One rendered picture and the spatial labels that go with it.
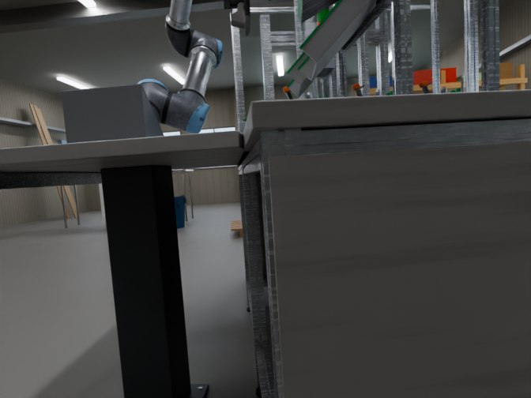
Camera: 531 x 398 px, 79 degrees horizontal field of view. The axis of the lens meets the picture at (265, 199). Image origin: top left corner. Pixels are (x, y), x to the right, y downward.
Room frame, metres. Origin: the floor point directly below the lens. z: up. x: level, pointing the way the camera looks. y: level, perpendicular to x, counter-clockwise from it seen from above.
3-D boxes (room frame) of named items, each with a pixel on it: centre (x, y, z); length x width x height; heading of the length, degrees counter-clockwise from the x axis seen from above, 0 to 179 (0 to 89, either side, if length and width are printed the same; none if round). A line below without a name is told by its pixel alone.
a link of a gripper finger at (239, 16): (1.03, 0.04, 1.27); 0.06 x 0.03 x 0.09; 96
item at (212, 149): (1.03, 0.35, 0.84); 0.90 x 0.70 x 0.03; 175
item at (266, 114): (1.16, -0.62, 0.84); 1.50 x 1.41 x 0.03; 6
